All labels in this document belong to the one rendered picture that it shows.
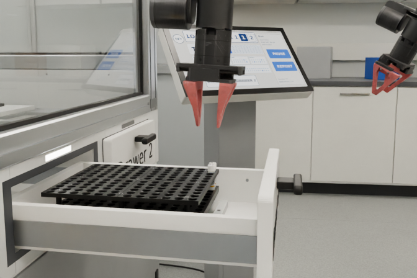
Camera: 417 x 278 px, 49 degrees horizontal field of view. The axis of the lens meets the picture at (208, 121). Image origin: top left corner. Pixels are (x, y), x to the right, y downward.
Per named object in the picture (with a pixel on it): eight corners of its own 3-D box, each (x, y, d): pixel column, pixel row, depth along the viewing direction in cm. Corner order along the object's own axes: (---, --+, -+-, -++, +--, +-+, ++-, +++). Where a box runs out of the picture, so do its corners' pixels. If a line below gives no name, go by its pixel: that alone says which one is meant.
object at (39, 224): (267, 202, 81) (268, 168, 80) (257, 269, 56) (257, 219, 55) (55, 191, 88) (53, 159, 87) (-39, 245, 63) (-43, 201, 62)
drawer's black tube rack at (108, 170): (218, 205, 78) (218, 168, 77) (198, 247, 61) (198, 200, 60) (95, 198, 82) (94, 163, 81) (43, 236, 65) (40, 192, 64)
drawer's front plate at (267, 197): (278, 208, 82) (279, 147, 81) (271, 288, 54) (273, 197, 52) (268, 208, 83) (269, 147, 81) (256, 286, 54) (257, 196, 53)
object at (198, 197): (218, 172, 77) (218, 169, 77) (198, 205, 60) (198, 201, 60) (208, 172, 78) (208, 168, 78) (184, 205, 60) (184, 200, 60)
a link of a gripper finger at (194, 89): (188, 121, 79) (192, 66, 77) (231, 125, 77) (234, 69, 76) (180, 127, 72) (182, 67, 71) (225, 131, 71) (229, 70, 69)
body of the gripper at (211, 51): (184, 73, 77) (186, 28, 76) (244, 77, 76) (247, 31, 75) (175, 74, 71) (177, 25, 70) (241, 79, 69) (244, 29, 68)
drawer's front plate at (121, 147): (155, 162, 118) (154, 119, 117) (112, 195, 90) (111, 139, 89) (148, 161, 119) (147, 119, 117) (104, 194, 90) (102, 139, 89)
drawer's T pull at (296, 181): (301, 182, 70) (301, 172, 70) (302, 196, 63) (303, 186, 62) (277, 180, 71) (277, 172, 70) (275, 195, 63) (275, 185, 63)
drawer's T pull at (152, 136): (156, 138, 106) (156, 133, 106) (146, 144, 99) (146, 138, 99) (141, 138, 107) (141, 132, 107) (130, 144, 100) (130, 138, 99)
